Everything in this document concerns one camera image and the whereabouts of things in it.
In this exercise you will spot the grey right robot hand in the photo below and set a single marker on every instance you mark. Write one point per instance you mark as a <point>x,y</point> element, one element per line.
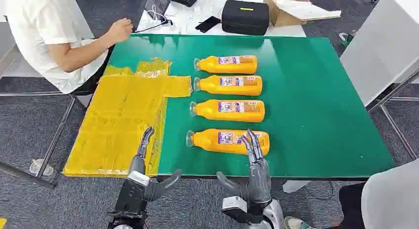
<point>260,183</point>

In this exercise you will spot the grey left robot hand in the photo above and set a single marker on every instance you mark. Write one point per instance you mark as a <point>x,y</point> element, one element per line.
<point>162,187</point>

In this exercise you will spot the orange drink bottle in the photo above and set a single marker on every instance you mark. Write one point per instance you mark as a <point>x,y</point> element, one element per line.
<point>229,67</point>
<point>229,89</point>
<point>229,115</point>
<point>209,144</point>

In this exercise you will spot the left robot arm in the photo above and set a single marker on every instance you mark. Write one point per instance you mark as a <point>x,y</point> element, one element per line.
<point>129,204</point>

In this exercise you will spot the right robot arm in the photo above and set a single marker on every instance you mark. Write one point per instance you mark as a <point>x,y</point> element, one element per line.
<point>275,217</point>

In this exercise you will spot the white table leg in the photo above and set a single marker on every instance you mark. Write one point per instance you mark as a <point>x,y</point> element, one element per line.
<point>294,186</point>

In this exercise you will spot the person's shoe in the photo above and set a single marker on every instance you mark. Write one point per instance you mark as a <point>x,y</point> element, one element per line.
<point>294,223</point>

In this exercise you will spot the yellow sheet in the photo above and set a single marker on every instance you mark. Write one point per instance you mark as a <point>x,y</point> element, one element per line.
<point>117,122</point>

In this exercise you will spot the green table mat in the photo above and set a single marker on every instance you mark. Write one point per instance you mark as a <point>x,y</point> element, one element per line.
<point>311,106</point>

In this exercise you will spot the clear plastic cup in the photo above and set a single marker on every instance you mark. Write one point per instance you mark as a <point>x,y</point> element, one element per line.
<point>34,168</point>

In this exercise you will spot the standing person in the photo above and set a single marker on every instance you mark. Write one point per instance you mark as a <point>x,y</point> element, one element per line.
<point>389,201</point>

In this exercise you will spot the person's right hand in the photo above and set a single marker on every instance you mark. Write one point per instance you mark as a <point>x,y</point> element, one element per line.
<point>120,30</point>

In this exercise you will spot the black carry case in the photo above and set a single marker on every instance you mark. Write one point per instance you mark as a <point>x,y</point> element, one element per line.
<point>245,17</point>

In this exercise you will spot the black smartphone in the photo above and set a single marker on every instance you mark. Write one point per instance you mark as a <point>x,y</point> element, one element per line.
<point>208,24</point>

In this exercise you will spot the green white small object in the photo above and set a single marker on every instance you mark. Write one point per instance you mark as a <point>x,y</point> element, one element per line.
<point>346,39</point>

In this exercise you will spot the cardboard box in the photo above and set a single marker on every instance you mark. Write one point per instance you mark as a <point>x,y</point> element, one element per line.
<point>273,11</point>

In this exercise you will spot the white foam sheet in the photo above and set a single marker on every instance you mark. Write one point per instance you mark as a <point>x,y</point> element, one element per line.
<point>307,9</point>

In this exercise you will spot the white side table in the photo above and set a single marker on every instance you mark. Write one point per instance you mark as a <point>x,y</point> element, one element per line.
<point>379,47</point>

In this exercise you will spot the seated person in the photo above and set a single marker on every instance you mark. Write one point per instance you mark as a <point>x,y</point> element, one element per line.
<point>36,31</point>

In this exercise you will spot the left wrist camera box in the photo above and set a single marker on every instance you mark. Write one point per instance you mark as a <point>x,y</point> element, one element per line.
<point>138,179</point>

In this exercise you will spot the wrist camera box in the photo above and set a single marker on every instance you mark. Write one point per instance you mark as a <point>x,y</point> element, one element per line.
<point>234,204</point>
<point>138,179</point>

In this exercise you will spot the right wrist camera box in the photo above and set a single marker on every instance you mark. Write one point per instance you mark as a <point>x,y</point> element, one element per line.
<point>234,204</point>

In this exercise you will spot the metal floor frame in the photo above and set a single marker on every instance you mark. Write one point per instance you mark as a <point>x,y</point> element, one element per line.
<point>54,139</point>

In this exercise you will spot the metal side table frame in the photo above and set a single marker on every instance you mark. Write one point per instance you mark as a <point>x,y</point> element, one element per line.
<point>392,122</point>

